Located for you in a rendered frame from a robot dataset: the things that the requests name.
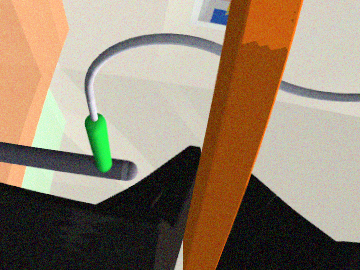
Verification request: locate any orange handle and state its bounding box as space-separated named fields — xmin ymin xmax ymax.
xmin=183 ymin=0 xmax=303 ymax=270

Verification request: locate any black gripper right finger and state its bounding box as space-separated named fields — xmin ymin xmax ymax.
xmin=216 ymin=174 xmax=360 ymax=270

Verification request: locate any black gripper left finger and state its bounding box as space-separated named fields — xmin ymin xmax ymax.
xmin=0 ymin=146 xmax=201 ymax=270

